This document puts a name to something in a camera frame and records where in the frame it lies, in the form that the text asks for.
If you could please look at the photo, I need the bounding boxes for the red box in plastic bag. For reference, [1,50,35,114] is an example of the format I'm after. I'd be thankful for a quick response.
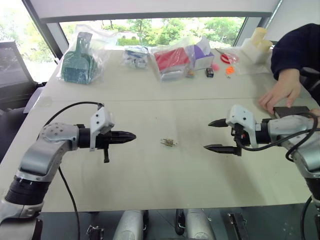
[150,46,193,82]

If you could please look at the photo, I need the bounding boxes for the black metal bracket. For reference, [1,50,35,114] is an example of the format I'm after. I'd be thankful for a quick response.
[226,212,250,240]
[85,224,105,240]

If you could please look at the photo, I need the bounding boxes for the person's bare hand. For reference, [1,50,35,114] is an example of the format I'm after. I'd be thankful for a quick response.
[257,79,302,113]

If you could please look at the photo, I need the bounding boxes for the silver rounded robot leg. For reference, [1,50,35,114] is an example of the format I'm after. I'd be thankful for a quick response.
[113,209,149,240]
[183,208,215,240]

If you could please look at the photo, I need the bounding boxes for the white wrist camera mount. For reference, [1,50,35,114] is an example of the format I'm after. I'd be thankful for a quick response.
[225,104,259,149]
[89,105,115,152]

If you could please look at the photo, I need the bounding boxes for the bag of blue white items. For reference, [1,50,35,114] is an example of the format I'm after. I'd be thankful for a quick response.
[121,45,150,70]

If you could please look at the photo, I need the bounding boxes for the dark window frame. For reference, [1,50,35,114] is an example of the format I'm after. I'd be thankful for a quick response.
[21,0,285,83]

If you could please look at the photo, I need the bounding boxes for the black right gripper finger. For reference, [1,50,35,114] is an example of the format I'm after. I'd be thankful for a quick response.
[203,143,238,156]
[207,119,229,129]

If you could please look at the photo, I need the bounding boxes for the clear plastic bag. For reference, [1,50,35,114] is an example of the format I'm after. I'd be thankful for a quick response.
[55,24,118,86]

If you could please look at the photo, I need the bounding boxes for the flat black device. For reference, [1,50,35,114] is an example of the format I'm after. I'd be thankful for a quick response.
[271,105,311,119]

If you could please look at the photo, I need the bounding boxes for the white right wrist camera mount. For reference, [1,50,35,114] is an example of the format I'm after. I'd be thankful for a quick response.
[225,104,259,149]

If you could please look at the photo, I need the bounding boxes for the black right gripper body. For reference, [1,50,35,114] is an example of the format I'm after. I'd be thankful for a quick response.
[230,123,251,158]

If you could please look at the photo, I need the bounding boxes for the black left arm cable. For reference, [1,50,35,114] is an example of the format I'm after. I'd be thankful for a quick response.
[43,100,105,240]

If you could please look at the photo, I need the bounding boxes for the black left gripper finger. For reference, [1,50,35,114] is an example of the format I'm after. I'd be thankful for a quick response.
[111,137,136,146]
[111,129,137,139]

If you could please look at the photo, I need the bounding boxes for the green plastic dustpan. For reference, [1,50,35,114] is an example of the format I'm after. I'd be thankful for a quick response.
[61,31,99,84]

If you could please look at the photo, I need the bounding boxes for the black chair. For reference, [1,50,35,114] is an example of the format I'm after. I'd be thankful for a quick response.
[0,40,47,163]

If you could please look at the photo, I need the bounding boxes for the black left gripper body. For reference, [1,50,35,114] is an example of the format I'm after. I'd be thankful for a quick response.
[94,130,118,164]

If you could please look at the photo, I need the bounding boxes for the purple and white box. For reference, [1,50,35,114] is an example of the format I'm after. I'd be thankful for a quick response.
[185,36,216,71]

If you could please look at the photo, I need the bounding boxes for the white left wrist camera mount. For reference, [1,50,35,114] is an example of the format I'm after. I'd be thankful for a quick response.
[89,105,115,152]

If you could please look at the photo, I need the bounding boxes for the red handled scissors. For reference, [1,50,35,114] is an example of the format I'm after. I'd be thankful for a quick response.
[215,48,240,65]

